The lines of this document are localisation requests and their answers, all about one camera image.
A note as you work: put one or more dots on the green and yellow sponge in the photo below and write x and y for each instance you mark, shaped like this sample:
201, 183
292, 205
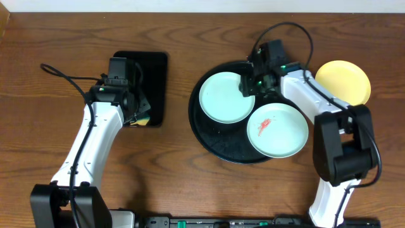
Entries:
141, 119

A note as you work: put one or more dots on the black rectangular water tray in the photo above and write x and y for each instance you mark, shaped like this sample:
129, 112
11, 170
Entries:
155, 66

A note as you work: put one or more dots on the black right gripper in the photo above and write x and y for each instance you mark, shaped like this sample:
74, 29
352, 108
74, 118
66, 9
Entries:
247, 87

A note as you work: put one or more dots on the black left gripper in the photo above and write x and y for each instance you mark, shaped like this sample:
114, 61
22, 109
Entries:
139, 106

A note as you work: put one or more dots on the round black serving tray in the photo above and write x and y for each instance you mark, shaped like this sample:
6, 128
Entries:
228, 141

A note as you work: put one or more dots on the yellow plate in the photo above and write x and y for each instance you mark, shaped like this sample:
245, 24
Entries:
346, 81

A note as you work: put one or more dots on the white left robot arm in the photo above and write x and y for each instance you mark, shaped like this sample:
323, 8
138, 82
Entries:
72, 198

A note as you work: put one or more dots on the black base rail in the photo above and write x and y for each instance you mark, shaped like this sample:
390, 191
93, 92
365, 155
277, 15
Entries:
221, 222

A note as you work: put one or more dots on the mint green plate with stain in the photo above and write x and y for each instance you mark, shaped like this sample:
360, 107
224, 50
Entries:
221, 100

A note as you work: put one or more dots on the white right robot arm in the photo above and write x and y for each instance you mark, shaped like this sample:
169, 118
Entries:
344, 147

